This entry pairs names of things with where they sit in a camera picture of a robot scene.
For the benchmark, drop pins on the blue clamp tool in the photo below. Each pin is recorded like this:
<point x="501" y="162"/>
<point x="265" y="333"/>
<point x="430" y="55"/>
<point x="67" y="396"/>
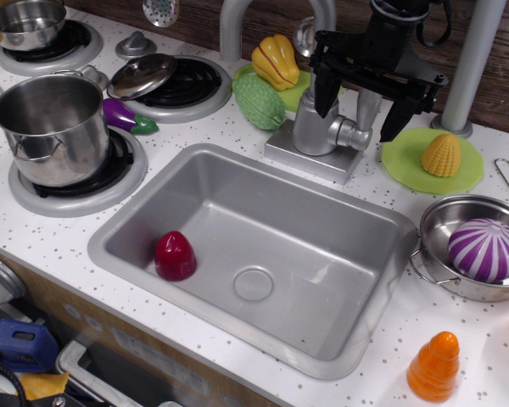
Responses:
<point x="26" y="347"/>

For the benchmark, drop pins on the orange toy carrot piece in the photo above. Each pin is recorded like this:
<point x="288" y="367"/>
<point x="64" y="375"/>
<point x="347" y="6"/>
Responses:
<point x="432" y="373"/>

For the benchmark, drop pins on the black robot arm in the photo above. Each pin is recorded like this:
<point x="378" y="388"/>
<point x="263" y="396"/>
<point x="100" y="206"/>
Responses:
<point x="380" y="60"/>

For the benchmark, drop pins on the yellow toy bell pepper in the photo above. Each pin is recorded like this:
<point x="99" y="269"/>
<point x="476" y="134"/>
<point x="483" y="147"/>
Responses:
<point x="274" y="60"/>

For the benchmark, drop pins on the purple white toy onion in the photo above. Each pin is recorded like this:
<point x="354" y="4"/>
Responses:
<point x="479" y="250"/>

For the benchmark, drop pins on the small steel pot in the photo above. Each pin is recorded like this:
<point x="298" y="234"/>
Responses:
<point x="31" y="25"/>

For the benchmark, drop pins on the green plate behind faucet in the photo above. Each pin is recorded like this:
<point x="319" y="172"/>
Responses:
<point x="291" y="96"/>

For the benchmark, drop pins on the yellow toy corn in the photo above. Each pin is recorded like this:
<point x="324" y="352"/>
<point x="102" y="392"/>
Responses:
<point x="442" y="157"/>

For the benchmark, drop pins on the green plate with corn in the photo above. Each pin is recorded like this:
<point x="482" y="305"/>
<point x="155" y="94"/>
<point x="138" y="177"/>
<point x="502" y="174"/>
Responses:
<point x="402" y="160"/>

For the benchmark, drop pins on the silver ladle bowl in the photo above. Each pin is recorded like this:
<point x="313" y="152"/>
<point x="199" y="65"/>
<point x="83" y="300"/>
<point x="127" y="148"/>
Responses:
<point x="304" y="37"/>

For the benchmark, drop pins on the silver toy faucet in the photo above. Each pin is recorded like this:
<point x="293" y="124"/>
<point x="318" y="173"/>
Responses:
<point x="301" y="144"/>

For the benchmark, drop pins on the silver slotted spoon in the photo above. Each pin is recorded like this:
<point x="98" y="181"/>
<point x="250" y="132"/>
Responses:
<point x="161" y="13"/>

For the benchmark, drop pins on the large steel pot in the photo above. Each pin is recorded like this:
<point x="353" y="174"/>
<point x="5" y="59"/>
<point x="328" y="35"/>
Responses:
<point x="56" y="130"/>

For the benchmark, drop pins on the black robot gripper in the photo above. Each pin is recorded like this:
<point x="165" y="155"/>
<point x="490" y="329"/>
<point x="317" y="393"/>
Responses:
<point x="381" y="60"/>

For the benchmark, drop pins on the yellow cloth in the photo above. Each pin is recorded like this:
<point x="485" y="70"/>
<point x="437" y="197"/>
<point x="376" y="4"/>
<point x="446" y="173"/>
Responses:
<point x="42" y="385"/>

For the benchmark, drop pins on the front left stove burner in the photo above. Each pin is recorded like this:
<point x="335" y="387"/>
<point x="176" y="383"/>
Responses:
<point x="118" y="179"/>

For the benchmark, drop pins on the middle stove burner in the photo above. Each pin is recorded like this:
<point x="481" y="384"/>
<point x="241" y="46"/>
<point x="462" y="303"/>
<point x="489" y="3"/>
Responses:
<point x="198" y="88"/>

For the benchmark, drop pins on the grey toy sink basin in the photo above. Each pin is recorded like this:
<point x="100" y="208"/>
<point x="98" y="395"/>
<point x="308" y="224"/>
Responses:
<point x="300" y="271"/>

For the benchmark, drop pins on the steel pan with handles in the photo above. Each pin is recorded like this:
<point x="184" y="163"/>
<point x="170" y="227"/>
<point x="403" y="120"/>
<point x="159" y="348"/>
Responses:
<point x="431" y="262"/>

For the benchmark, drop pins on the grey stove knob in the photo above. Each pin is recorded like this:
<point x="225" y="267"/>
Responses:
<point x="135" y="46"/>
<point x="89" y="72"/>

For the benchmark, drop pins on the grey vertical pole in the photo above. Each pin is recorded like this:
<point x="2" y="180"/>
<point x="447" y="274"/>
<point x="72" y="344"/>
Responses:
<point x="475" y="52"/>

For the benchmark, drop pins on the silver faucet lever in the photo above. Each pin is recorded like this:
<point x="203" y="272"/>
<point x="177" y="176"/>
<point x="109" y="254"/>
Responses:
<point x="356" y="134"/>

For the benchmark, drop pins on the red toy pepper half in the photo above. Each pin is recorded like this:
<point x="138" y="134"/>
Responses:
<point x="174" y="257"/>

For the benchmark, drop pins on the steel pot lid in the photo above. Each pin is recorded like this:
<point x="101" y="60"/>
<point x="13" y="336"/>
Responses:
<point x="140" y="76"/>

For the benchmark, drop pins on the green toy bumpy gourd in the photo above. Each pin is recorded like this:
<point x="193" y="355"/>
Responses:
<point x="259" y="102"/>

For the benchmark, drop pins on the purple toy eggplant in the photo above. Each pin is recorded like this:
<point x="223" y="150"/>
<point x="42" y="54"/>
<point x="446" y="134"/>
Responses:
<point x="118" y="115"/>

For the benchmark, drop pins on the back left stove burner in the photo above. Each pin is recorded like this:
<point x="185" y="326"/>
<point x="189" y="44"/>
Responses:
<point x="76" y="45"/>

